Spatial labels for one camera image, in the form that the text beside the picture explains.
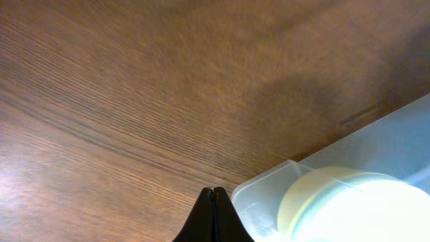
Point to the yellow bowl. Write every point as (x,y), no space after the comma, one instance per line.
(314,189)

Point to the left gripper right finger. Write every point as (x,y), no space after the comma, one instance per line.
(226,224)

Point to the white bowl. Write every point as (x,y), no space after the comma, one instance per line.
(380,210)

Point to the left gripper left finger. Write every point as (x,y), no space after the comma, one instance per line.
(198,226)

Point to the clear plastic storage bin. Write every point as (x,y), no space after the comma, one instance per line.
(395,147)

